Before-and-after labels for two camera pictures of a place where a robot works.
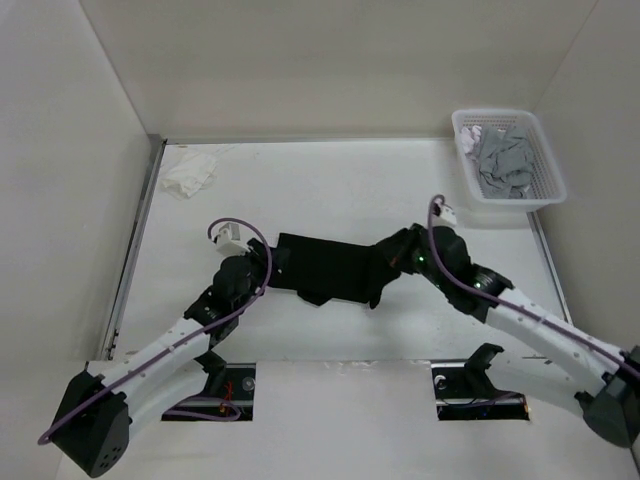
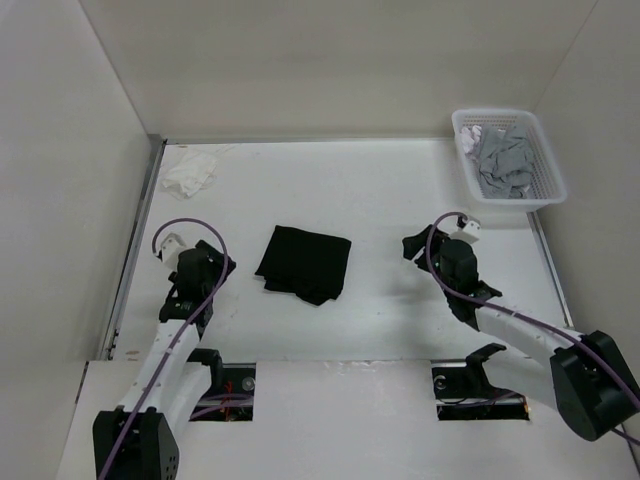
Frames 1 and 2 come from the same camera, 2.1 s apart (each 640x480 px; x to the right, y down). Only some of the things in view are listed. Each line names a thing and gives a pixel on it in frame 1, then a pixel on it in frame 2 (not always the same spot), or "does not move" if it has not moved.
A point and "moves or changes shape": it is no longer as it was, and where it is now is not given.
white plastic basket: [508, 161] does not move
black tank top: [322, 270] moves or changes shape
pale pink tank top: [469, 138] does not move
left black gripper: [257, 255] → [217, 265]
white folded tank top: [189, 173] does not move
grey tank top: [505, 158] does not move
